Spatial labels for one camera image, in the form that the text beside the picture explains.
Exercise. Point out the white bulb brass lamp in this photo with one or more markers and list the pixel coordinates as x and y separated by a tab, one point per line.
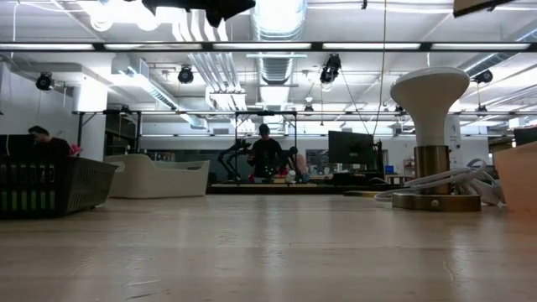
428	100

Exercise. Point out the black ceiling spotlight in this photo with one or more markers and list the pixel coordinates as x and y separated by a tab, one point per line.
185	75
483	76
44	81

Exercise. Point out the black background robot station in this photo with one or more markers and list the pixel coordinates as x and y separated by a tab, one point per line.
233	157

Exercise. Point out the person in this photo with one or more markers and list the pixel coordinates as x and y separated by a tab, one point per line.
48	144
264	155

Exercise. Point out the white plastic bin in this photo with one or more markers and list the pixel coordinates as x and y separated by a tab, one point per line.
155	180

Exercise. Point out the black monitor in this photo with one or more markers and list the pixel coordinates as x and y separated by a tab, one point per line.
351	149
14	146

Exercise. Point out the black mesh basket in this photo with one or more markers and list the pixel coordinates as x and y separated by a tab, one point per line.
84	184

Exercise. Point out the orange translucent folder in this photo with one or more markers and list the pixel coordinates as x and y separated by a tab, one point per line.
518	176

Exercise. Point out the black overhead camera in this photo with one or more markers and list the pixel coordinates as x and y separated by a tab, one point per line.
331	69

